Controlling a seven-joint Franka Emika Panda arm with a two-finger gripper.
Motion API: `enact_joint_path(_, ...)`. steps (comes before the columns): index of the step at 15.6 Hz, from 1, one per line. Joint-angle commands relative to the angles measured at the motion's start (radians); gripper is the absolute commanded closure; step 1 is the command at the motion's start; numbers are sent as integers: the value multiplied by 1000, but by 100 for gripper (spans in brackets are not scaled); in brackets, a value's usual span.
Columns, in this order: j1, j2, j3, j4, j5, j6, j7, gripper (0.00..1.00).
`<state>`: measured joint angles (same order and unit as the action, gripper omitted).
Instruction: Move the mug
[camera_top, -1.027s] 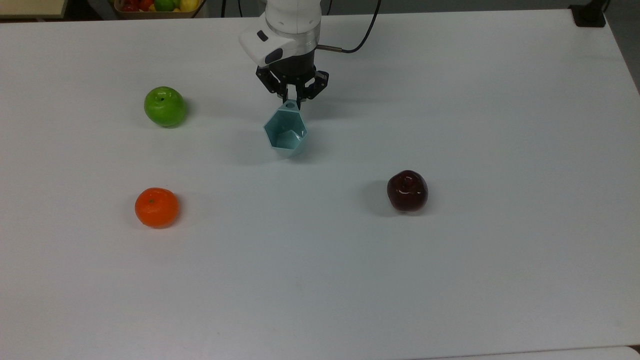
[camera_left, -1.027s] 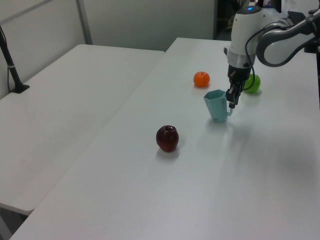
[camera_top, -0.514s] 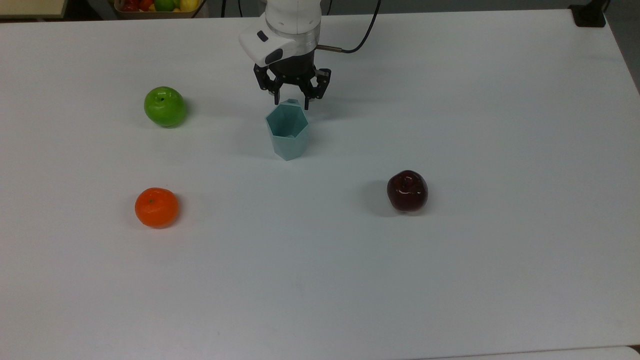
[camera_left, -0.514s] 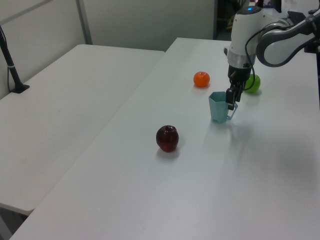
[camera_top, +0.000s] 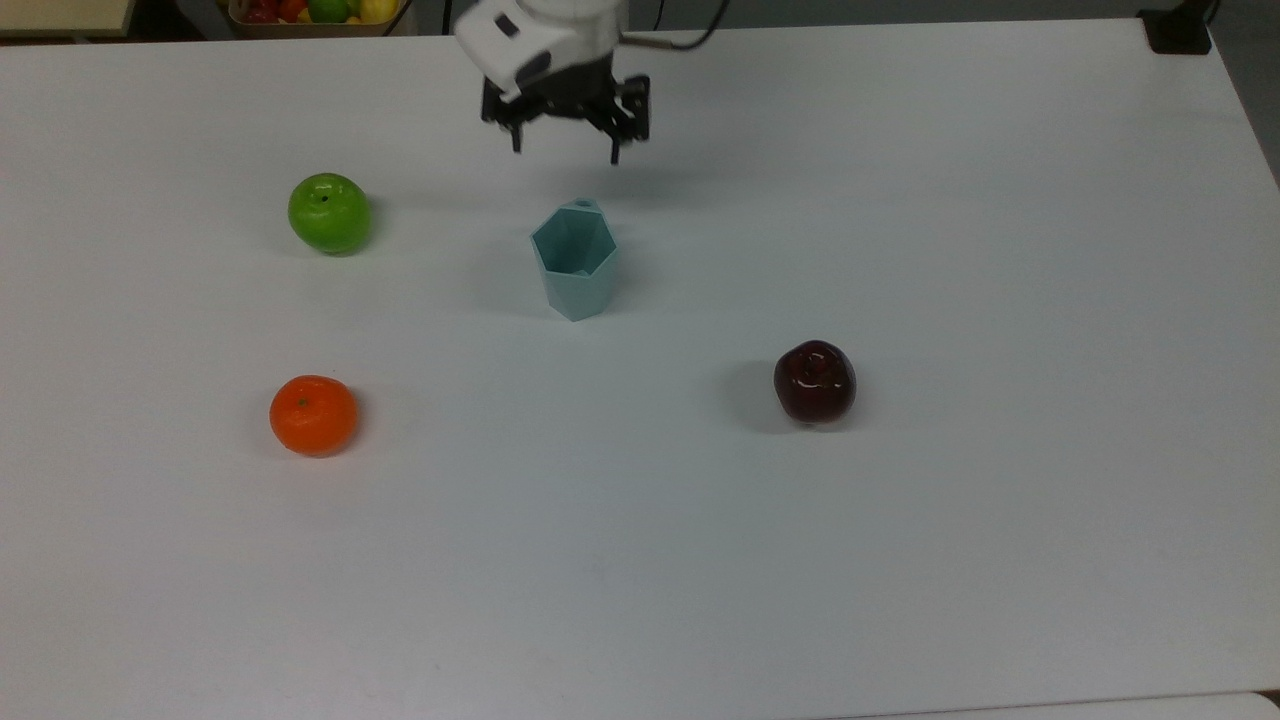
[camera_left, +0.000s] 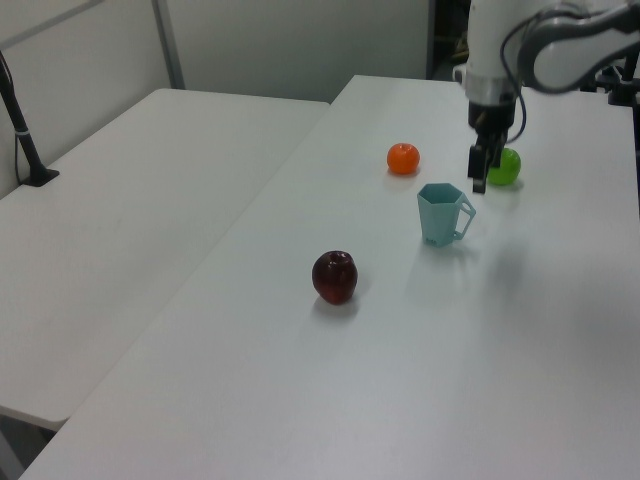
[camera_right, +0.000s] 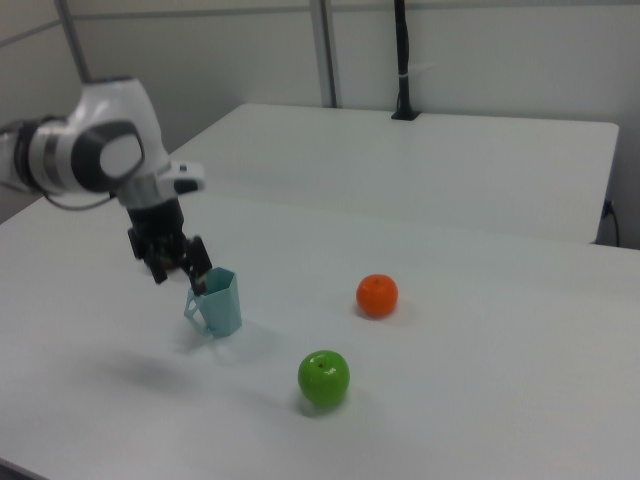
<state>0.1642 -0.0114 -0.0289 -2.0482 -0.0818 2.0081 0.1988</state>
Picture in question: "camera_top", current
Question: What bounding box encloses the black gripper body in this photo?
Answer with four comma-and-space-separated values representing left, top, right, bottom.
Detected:
480, 55, 652, 140

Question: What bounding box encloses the light blue hexagonal mug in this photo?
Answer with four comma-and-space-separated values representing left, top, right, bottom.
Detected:
530, 198, 619, 323

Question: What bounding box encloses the green apple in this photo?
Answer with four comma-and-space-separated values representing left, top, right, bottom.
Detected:
288, 172, 373, 255

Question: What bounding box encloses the fruit basket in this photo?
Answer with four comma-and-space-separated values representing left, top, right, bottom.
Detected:
226, 0, 404, 40

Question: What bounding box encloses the dark red apple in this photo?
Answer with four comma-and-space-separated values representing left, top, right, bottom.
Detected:
773, 340, 858, 425

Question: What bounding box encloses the orange mandarin fruit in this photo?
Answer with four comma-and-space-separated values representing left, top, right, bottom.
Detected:
269, 375, 359, 458

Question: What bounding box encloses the light wooden desk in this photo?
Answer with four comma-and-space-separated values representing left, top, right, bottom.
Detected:
0, 0, 137, 40

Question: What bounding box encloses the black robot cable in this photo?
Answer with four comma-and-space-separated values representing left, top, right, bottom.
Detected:
618, 0, 733, 51

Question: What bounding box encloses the black camera stand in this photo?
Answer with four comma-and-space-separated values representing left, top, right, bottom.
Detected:
1138, 0, 1219, 56

